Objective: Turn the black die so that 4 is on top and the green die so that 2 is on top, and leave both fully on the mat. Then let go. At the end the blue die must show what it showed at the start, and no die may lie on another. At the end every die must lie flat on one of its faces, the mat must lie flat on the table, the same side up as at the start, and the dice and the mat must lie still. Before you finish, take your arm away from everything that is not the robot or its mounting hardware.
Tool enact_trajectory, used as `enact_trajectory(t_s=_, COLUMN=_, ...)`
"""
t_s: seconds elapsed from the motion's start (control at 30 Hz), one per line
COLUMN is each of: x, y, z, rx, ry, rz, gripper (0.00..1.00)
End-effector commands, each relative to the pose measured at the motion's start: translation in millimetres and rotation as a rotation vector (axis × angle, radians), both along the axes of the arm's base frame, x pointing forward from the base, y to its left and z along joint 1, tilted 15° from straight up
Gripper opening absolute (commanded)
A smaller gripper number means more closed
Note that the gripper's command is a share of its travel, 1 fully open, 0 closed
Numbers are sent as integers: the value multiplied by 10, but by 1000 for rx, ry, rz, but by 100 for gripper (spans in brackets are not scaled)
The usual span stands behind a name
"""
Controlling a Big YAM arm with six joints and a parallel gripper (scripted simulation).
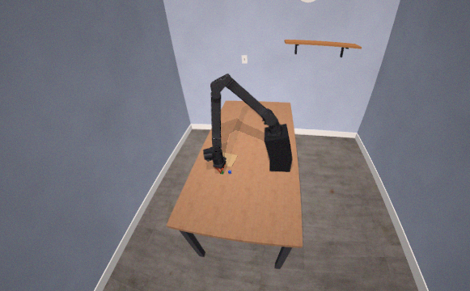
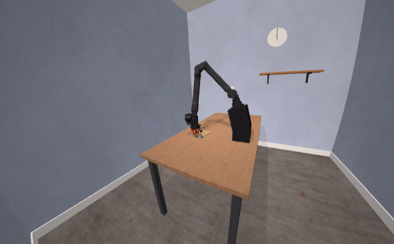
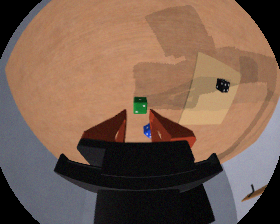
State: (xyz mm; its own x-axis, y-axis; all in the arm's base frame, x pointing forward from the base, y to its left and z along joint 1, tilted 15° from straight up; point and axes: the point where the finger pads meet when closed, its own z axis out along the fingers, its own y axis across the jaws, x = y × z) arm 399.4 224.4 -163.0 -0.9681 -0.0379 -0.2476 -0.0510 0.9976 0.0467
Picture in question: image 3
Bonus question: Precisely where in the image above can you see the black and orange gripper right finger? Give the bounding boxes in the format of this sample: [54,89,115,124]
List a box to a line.
[149,109,196,148]

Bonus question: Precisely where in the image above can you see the blue die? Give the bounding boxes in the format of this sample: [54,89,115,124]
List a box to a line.
[143,123,151,138]

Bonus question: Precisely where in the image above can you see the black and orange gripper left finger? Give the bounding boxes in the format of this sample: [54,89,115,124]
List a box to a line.
[81,109,127,142]

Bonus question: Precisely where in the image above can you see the green die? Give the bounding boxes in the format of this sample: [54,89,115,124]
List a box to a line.
[133,97,148,114]

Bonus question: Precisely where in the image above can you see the black die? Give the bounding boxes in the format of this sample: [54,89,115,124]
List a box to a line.
[216,78,230,93]

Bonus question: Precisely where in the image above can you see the tan square mat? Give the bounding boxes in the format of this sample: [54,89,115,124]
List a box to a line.
[178,51,242,125]

